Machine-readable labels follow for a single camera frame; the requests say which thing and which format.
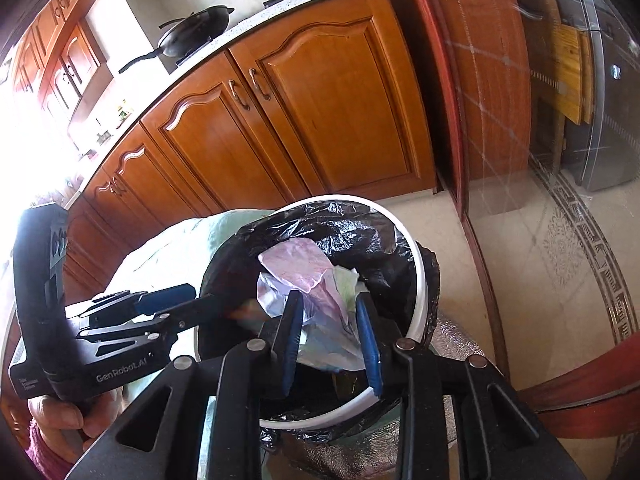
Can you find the white round bin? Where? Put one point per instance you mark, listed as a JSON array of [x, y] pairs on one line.
[[310, 422]]

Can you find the wooden drawer cabinet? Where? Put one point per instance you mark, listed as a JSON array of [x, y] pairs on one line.
[[95, 240]]

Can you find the folded light wooden table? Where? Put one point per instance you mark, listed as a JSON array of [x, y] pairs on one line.
[[570, 70]]

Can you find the black wok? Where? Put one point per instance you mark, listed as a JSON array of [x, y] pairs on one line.
[[200, 22]]

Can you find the red wooden sliding door frame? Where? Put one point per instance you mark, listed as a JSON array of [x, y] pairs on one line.
[[440, 110]]

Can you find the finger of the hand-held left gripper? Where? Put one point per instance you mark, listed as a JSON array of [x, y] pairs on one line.
[[165, 296], [210, 307]]

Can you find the grey refrigerator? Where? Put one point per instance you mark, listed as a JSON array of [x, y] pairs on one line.
[[610, 135]]

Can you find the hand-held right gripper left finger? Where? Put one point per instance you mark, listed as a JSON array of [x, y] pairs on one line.
[[292, 345]]

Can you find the wooden wall cabinet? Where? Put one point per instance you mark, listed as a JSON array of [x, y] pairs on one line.
[[80, 55]]

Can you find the person's left forearm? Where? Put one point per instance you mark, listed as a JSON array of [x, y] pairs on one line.
[[45, 455]]

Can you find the narrow wooden cabinet door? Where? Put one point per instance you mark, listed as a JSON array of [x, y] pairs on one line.
[[150, 180]]

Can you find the small green bottle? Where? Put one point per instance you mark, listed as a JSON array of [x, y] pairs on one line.
[[122, 117]]

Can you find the pale green cloth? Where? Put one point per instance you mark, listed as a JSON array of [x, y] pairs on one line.
[[210, 230]]

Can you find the large wooden cabinet door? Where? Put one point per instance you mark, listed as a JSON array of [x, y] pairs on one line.
[[340, 100]]

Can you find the person's left hand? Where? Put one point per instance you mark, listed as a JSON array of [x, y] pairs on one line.
[[55, 417]]

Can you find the white trash bin black liner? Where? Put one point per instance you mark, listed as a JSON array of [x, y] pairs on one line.
[[380, 255]]

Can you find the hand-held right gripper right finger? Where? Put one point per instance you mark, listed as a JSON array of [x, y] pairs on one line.
[[371, 347]]

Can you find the white plastic bag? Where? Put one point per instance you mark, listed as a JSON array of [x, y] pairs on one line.
[[300, 270]]

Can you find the arched wooden cabinet door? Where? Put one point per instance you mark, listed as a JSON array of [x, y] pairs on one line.
[[215, 145]]

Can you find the curved red wooden chair back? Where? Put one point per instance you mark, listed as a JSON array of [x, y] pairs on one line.
[[590, 385]]

